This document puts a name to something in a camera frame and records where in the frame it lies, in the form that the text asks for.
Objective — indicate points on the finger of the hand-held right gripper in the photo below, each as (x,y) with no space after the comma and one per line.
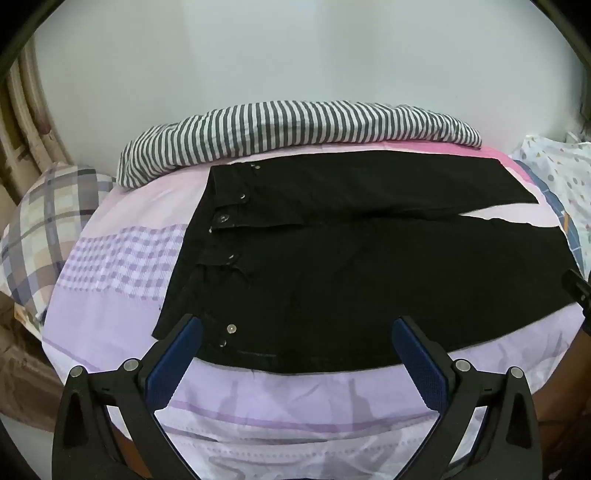
(579,290)

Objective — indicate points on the plaid pillow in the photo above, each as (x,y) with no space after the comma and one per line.
(46,230)

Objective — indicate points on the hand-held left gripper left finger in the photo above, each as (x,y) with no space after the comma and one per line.
(178,355)

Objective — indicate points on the grey white striped quilt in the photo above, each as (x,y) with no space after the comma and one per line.
(277,124)

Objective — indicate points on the white dotted cloth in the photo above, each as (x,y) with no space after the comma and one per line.
(563,184)

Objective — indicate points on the black pants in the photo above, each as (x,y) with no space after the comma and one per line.
(346,277)

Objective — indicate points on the pink purple bed sheet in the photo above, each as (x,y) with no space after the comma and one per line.
(115,295)

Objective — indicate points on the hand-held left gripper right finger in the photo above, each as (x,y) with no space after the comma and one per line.
(415,355)

